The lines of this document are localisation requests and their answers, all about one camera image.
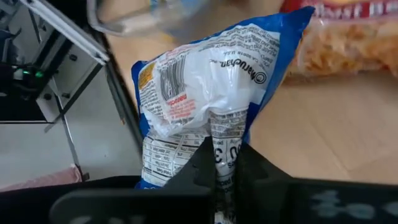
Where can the silver aluminium bar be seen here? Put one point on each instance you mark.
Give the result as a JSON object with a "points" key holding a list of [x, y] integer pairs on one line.
{"points": [[71, 31]]}

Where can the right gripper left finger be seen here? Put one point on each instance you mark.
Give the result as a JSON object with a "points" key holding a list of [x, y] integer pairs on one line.
{"points": [[155, 205]]}

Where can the clear plastic bin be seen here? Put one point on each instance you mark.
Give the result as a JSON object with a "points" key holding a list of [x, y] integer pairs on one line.
{"points": [[124, 25]]}

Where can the black aluminium table frame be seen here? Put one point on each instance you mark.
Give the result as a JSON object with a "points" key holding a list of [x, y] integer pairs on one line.
{"points": [[124, 102]]}

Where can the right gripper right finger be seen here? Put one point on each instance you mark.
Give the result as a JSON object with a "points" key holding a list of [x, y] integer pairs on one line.
{"points": [[280, 202]]}

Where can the blue noodle packet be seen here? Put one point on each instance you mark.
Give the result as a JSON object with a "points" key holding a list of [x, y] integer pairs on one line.
{"points": [[211, 77]]}

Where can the pink cloth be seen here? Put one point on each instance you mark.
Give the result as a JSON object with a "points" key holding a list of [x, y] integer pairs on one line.
{"points": [[37, 180]]}

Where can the black device green light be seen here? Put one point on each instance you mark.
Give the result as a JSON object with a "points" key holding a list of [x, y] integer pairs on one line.
{"points": [[18, 105]]}

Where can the red noodle packet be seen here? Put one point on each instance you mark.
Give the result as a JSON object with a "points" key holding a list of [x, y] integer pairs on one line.
{"points": [[342, 46]]}

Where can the grey metal bracket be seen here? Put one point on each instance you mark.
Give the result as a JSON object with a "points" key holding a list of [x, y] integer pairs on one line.
{"points": [[71, 71]]}

